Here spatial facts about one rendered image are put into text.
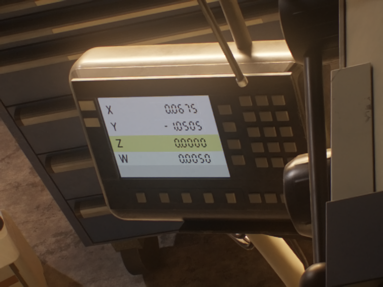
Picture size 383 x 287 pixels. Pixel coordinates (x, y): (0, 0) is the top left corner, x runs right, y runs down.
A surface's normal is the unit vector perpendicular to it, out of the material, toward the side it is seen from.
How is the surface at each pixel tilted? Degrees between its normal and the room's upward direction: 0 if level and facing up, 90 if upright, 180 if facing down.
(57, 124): 90
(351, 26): 45
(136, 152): 71
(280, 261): 52
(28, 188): 0
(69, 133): 90
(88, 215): 90
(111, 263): 0
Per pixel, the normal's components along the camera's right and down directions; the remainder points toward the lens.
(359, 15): -0.91, -0.31
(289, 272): -0.17, 0.17
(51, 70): -0.11, 0.75
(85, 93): -0.39, 0.51
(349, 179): -0.36, -0.65
